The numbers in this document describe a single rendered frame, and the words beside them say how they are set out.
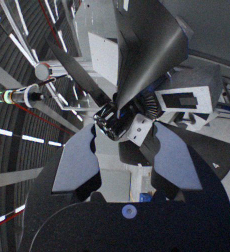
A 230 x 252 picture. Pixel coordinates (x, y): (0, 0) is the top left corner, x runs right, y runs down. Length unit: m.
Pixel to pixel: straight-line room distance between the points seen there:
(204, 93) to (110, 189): 7.41
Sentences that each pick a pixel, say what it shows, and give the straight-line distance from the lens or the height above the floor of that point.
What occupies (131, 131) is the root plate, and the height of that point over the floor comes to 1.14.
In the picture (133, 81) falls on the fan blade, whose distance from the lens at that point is 0.17.
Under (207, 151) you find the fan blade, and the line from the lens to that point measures 0.33.
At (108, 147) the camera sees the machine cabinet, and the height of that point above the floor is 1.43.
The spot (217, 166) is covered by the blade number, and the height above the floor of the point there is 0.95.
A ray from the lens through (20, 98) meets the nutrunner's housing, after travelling 0.44.
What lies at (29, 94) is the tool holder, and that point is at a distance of 0.41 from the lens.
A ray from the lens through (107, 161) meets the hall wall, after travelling 12.39.
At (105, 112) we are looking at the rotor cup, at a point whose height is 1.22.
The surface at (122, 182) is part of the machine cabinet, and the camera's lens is 7.46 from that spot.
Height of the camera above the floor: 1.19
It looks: level
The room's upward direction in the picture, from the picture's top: 86 degrees counter-clockwise
